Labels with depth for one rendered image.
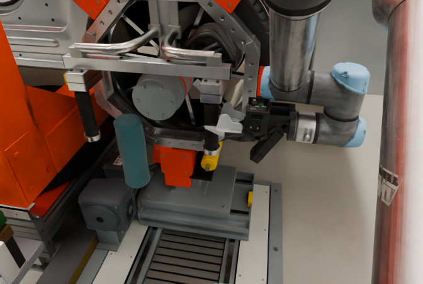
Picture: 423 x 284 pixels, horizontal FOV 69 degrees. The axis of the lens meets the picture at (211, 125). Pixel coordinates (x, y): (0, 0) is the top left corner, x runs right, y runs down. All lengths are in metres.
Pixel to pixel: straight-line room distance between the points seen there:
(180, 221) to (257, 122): 0.81
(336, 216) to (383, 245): 1.51
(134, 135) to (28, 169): 0.33
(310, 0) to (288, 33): 0.09
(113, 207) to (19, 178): 0.34
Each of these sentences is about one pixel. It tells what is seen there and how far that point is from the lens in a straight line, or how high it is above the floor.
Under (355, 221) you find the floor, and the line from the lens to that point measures 1.78.
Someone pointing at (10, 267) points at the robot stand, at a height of 0.71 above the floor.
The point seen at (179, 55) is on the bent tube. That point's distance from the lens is 0.73.
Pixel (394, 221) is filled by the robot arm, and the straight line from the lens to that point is 0.25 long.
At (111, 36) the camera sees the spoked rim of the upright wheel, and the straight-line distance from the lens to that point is 1.10.
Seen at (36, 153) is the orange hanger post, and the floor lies 0.66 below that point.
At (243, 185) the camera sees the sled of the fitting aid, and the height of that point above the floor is 0.17.
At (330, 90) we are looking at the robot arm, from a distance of 0.69.
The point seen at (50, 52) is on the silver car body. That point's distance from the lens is 1.43.
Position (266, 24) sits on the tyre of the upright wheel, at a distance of 0.97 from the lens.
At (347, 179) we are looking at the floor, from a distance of 2.00.
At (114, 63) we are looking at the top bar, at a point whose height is 0.97.
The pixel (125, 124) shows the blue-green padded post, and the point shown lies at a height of 0.74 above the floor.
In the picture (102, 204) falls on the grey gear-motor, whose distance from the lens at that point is 1.24.
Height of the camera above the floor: 1.26
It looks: 33 degrees down
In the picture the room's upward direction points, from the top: straight up
